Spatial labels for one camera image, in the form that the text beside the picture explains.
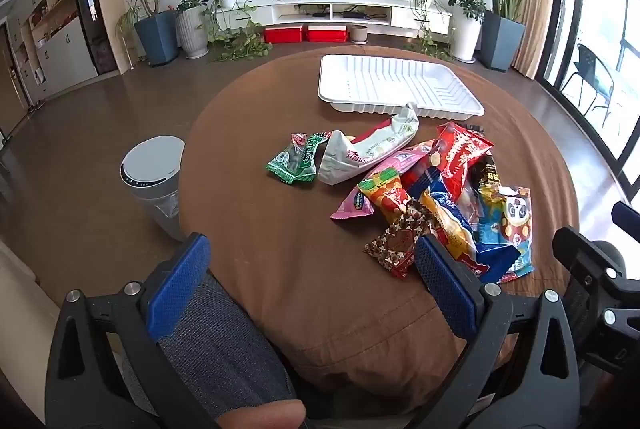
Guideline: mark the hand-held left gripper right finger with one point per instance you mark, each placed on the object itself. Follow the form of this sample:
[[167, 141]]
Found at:
[[445, 284]]

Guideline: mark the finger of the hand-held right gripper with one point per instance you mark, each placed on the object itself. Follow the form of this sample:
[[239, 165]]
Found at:
[[590, 254], [627, 215]]

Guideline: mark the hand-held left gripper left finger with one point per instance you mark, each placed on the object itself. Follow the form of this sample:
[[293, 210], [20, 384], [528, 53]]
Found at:
[[177, 284]]

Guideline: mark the blue snack packet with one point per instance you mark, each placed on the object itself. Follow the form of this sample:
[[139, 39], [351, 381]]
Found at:
[[492, 256]]

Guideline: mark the brown dotted chocolate packet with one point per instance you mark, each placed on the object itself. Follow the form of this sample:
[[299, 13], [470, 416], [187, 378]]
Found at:
[[397, 241]]

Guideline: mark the panda print snack packet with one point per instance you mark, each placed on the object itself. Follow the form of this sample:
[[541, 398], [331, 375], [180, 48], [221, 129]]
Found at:
[[512, 221]]

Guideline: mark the yellow orange snack packet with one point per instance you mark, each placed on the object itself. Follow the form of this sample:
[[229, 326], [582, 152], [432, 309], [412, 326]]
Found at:
[[387, 196]]

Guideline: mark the black snack packet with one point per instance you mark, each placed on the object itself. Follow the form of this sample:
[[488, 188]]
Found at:
[[486, 171]]

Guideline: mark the pink snack packet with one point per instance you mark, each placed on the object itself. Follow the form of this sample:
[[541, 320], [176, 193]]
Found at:
[[357, 199]]

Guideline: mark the white snack bag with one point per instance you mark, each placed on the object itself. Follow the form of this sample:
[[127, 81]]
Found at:
[[350, 149]]

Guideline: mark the green white red snack packet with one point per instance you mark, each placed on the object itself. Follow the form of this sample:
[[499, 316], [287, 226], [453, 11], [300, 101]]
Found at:
[[286, 159]]

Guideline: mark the white plastic tray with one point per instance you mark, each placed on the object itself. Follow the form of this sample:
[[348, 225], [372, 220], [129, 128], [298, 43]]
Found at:
[[395, 81]]

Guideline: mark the person's left hand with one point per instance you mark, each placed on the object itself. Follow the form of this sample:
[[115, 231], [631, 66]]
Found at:
[[265, 415]]

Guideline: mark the person's left leg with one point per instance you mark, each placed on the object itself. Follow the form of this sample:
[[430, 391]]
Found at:
[[215, 334]]

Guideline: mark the white round trash can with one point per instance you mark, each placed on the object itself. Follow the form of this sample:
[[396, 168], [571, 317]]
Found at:
[[150, 169]]

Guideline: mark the black outdoor chair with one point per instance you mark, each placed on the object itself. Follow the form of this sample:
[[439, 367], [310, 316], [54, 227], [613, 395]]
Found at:
[[587, 71]]

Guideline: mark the beige sofa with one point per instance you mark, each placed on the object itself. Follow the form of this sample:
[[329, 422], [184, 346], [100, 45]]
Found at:
[[20, 334]]

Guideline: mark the glass sliding door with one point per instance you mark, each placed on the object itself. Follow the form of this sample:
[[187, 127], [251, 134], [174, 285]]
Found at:
[[600, 9]]

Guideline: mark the bushy plant in white pot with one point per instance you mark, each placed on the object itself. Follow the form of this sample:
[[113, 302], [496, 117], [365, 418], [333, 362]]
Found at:
[[465, 36]]

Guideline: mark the plant in ribbed white pot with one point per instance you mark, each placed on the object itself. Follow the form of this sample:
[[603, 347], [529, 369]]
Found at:
[[192, 31]]

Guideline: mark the brown flower pot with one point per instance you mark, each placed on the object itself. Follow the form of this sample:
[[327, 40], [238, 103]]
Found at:
[[358, 34]]

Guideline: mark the red storage box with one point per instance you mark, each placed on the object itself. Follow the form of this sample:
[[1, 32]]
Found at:
[[283, 34], [326, 33]]

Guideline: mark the white television cabinet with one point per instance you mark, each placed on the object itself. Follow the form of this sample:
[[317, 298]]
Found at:
[[415, 14]]

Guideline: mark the black set-top box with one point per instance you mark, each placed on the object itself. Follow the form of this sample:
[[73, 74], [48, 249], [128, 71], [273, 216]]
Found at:
[[352, 14]]

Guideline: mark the white wall cabinets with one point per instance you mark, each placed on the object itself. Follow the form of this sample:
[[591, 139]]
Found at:
[[60, 49]]

